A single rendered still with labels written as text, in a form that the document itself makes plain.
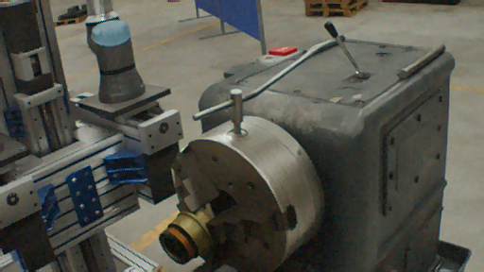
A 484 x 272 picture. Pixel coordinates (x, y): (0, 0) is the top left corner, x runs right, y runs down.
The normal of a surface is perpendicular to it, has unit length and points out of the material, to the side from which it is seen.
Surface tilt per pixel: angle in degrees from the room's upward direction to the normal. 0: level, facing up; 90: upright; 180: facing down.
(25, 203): 90
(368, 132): 90
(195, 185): 51
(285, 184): 59
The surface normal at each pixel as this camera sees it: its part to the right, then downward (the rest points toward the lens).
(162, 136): 0.72, 0.20
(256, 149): 0.23, -0.72
